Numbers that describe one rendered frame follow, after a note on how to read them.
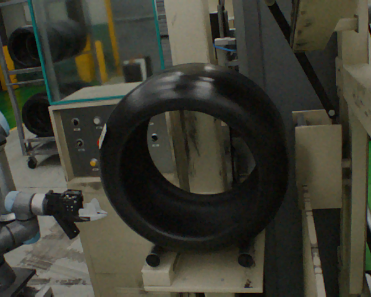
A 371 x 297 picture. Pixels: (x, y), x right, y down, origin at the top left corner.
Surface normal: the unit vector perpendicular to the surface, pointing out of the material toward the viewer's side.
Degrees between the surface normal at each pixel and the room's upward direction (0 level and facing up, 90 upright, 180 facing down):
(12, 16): 90
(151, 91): 45
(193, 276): 0
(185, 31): 90
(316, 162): 90
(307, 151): 90
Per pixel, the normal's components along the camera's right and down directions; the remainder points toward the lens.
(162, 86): -0.33, -0.45
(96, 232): -0.18, 0.34
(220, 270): -0.13, -0.94
